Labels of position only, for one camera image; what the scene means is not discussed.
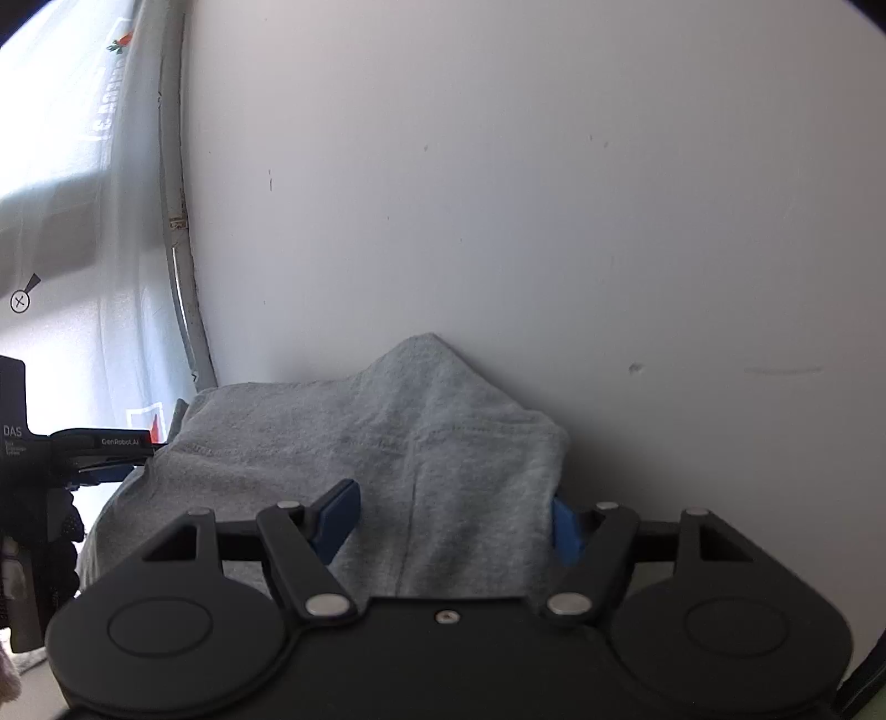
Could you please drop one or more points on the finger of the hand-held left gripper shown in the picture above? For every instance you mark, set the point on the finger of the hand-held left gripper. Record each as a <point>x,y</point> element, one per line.
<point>104,472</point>
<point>111,440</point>

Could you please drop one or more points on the person's left hand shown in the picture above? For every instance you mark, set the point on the person's left hand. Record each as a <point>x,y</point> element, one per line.
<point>66,533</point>

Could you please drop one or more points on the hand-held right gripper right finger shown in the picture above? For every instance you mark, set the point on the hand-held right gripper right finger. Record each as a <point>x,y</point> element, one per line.
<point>565,532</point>

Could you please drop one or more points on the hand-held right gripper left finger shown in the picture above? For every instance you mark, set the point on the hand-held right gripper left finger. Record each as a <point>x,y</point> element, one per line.
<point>340,518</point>

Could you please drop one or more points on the grey zip hoodie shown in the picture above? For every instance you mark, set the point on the grey zip hoodie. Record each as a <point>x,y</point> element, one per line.
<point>387,471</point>

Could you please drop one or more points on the white printed curtain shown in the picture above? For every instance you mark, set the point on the white printed curtain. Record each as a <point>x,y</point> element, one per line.
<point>69,208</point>

